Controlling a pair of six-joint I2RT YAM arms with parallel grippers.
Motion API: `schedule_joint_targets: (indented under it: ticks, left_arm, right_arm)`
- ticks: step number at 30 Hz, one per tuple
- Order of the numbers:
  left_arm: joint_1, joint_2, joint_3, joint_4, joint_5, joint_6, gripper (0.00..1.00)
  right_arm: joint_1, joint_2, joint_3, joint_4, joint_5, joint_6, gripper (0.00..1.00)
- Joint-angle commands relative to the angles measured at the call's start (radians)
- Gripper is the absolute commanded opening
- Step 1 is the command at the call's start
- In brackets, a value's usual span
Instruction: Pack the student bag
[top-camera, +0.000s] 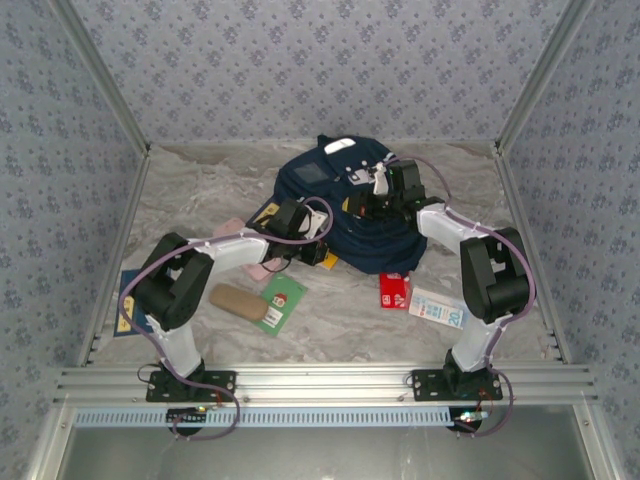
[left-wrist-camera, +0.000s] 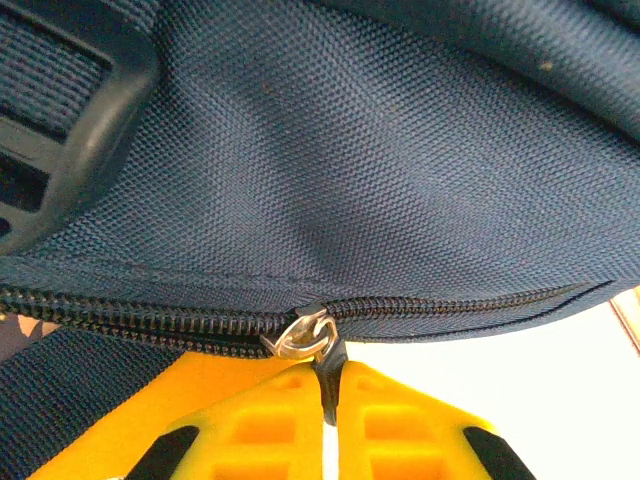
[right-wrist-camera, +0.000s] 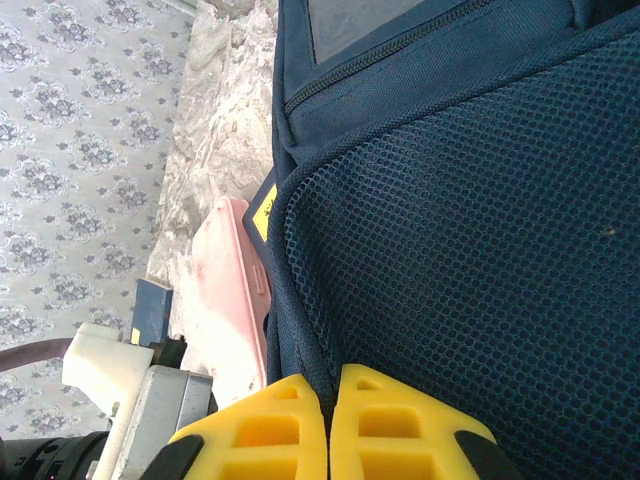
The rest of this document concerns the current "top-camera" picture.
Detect navy blue backpack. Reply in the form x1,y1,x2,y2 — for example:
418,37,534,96
273,133,429,275

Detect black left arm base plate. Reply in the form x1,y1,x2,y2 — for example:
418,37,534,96
145,369,237,403

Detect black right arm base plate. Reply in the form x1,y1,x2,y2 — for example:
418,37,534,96
412,369,503,403

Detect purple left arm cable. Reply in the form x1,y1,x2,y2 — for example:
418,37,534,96
118,196,335,442

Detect brown glasses case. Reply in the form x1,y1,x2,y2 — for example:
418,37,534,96
208,283,271,321

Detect pink case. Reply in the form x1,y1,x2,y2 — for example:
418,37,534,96
212,218,281,285

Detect green card booklet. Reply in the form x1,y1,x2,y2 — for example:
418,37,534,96
252,272,309,337

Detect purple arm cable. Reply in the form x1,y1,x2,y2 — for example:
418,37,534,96
382,153,539,439
118,196,335,442

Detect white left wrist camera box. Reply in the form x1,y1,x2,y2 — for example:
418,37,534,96
302,208,329,240

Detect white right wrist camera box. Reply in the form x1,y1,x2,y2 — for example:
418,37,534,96
368,162,392,197

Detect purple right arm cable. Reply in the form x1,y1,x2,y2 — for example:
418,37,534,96
382,153,539,439

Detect aluminium frame post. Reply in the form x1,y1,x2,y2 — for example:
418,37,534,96
493,0,596,154
49,0,152,157

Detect red booklet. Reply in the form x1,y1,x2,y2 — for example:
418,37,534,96
378,271,412,311

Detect small black circuit board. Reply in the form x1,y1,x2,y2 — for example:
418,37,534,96
167,407,209,424
449,408,489,432

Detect blue book with yellow label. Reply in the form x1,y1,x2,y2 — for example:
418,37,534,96
113,269,151,337
252,202,281,226

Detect light blue slotted cable duct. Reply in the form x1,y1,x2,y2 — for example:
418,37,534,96
73,405,451,429

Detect aluminium front frame rail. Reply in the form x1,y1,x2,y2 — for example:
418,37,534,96
53,363,600,407

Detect aluminium side frame rail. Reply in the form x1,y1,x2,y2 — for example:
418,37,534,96
77,149,151,369
494,147,572,364

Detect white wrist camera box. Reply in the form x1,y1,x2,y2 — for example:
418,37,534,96
302,208,329,240
368,162,392,197

